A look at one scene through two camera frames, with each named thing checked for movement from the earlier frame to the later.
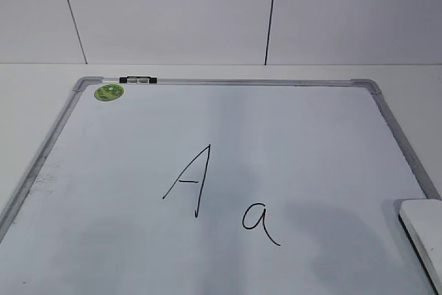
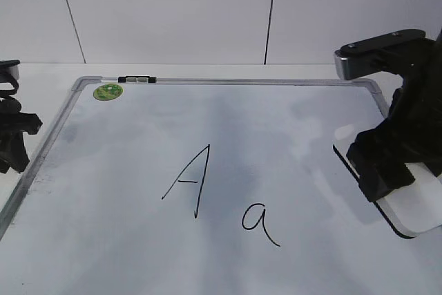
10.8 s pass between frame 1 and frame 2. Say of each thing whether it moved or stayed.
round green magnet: stayed
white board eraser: moved
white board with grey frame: stayed
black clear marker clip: stayed
